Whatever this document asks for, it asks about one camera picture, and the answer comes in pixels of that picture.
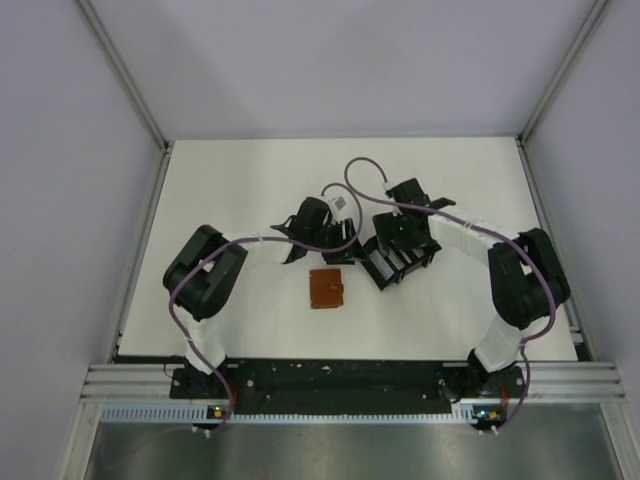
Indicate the right aluminium frame post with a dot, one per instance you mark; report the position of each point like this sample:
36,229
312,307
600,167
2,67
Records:
589,25

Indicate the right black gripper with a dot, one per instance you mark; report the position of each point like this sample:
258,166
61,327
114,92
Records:
387,223

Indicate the left aluminium frame post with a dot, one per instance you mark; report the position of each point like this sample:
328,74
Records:
121,73

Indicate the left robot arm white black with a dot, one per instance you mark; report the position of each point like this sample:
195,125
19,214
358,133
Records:
201,278

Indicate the aluminium frame post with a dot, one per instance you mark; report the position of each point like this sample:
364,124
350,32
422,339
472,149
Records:
121,73
589,25

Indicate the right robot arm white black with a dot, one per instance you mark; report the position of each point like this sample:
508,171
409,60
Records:
527,281

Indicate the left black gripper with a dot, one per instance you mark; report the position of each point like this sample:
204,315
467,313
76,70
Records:
348,256

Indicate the brown leather card holder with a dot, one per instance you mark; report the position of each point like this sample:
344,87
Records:
326,288

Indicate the aluminium front rail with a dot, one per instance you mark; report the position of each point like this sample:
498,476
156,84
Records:
551,382

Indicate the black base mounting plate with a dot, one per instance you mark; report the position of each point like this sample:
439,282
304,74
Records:
344,387

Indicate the black card rack box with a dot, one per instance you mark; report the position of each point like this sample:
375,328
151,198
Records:
422,257

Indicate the grey slotted cable duct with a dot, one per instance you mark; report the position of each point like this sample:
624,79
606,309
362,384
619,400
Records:
211,415

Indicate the credit cards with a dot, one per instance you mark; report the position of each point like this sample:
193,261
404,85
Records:
392,267

